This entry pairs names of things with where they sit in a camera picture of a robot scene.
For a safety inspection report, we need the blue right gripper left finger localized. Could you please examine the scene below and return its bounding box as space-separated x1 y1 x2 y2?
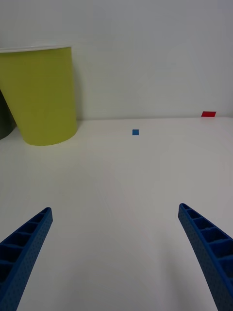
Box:
0 207 53 311

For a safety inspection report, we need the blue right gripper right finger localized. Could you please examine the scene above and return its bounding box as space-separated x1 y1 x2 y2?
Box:
178 203 233 311

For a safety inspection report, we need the grey plastic waste bin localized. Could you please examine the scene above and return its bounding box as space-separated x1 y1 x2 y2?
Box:
0 89 17 140

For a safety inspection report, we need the yellow-green plastic waste bin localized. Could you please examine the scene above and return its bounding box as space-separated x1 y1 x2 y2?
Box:
0 45 79 147

